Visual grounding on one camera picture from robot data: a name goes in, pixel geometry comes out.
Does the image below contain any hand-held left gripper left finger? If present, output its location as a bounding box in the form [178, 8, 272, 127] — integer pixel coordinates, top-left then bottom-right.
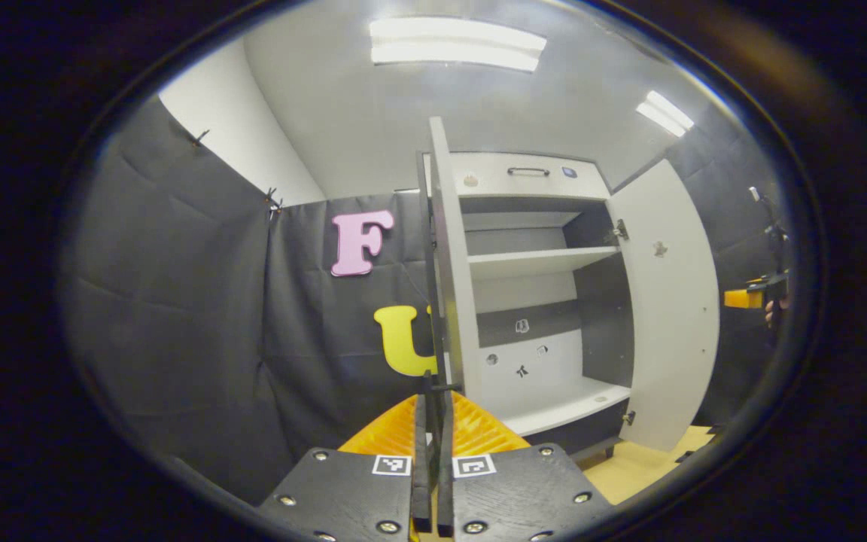
[255, 372, 434, 542]

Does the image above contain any black door handle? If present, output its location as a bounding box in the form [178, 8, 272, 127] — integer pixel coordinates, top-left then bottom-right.
[424, 370, 464, 422]

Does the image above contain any black backdrop cloth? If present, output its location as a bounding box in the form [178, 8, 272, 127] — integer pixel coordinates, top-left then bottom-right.
[61, 94, 788, 505]

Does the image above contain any wide ceiling light panel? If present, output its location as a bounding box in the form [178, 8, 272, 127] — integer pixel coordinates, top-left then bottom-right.
[370, 17, 547, 73]

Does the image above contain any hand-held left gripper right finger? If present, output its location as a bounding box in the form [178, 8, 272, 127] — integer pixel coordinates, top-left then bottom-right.
[436, 390, 616, 542]

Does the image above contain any white cabinet shelf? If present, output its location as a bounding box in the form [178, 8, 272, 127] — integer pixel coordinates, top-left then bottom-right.
[467, 246, 622, 282]

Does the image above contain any narrow ceiling light panel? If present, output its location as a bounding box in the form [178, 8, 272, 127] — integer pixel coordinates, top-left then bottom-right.
[635, 90, 695, 139]

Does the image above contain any white double-door shoe cabinet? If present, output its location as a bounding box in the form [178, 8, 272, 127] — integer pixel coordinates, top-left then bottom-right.
[416, 151, 722, 464]

